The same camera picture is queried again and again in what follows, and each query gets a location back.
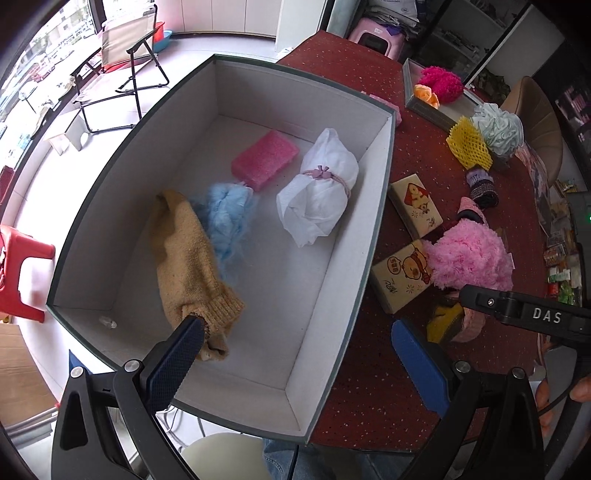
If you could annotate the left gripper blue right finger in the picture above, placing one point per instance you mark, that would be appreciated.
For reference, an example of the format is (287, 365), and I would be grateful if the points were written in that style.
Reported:
(428, 378)

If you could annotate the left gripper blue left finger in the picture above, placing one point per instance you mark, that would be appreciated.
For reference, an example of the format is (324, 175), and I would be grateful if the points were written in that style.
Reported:
(169, 361)

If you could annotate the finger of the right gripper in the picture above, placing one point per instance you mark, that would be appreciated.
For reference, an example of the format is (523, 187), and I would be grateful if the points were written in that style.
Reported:
(528, 312)

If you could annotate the pink yellow knitted item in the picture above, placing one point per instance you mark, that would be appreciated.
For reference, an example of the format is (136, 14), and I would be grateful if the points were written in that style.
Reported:
(454, 323)

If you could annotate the tan knitted sock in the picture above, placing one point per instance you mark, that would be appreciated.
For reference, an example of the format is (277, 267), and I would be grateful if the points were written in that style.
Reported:
(187, 275)

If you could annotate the cream cartoon box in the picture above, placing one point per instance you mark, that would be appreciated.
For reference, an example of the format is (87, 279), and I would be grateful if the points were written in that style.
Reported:
(415, 206)
(401, 277)

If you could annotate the pink fluffy yarn ball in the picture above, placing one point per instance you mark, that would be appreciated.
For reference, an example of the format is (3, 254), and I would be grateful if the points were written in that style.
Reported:
(469, 253)

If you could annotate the pink navy striped sock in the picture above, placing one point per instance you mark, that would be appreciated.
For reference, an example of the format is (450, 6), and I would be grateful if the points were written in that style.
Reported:
(470, 211)

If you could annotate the pink foam sponge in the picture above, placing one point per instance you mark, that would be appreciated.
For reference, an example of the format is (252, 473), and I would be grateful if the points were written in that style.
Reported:
(258, 164)

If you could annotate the side table with snacks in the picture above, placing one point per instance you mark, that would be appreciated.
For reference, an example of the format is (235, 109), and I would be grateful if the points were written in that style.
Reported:
(566, 223)

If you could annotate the patterned cushion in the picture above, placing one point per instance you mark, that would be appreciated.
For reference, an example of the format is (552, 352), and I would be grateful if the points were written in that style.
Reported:
(538, 175)

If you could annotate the light blue fluffy item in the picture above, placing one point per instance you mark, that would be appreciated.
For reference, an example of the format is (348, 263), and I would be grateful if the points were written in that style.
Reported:
(225, 212)

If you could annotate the large grey storage box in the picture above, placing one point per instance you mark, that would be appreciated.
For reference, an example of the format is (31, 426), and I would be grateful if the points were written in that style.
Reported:
(287, 173)

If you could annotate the red plastic stool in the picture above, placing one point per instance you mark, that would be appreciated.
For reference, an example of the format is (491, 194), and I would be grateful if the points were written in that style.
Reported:
(16, 247)

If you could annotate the mint green mesh pouf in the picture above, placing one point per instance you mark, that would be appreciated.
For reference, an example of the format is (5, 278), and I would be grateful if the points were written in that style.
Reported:
(501, 130)

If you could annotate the yellow foam net sleeve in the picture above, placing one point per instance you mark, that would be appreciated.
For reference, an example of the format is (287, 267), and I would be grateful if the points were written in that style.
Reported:
(468, 146)

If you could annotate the white cloth bundle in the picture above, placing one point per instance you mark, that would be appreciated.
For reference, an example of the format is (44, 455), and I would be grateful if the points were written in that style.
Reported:
(312, 203)

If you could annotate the grey shallow tray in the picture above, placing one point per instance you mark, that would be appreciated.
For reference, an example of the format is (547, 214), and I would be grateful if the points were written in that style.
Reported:
(448, 114)

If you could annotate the magenta fluffy item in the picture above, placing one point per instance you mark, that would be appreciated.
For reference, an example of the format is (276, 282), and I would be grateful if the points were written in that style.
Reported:
(445, 84)

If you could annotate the orange fabric flower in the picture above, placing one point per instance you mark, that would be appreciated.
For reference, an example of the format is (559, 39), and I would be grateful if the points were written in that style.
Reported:
(427, 95)

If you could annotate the pink plastic stool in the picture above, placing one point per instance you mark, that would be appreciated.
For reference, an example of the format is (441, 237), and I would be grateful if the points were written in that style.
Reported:
(388, 41)

